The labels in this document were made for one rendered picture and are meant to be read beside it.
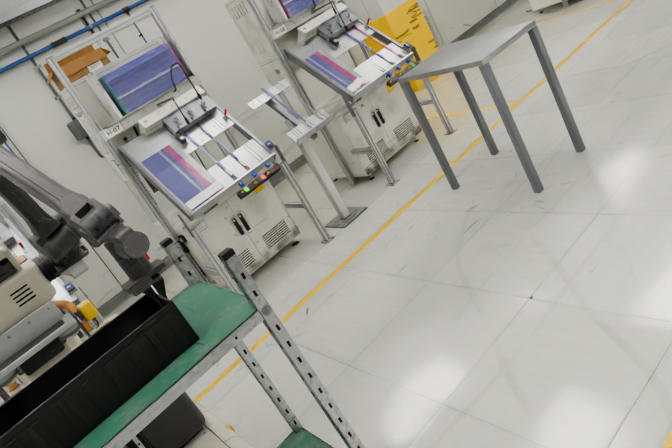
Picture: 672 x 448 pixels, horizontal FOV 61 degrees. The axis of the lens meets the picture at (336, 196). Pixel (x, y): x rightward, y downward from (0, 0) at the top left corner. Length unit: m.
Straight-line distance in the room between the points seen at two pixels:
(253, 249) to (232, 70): 2.38
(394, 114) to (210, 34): 2.10
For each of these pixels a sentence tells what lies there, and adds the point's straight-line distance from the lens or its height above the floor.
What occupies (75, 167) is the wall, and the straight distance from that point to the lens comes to 5.37.
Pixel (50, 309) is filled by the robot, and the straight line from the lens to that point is 1.87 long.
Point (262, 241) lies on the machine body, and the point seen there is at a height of 0.20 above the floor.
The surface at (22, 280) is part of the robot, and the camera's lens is 1.87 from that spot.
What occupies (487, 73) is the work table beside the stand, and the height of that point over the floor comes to 0.72.
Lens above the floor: 1.48
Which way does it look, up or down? 18 degrees down
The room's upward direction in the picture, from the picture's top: 30 degrees counter-clockwise
